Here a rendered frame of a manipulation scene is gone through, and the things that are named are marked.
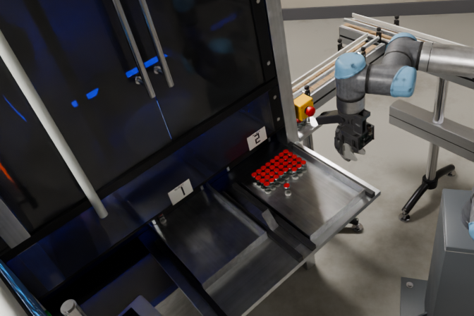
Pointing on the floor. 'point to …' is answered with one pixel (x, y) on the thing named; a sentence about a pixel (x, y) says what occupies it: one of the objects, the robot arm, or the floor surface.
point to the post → (280, 57)
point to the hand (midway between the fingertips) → (346, 156)
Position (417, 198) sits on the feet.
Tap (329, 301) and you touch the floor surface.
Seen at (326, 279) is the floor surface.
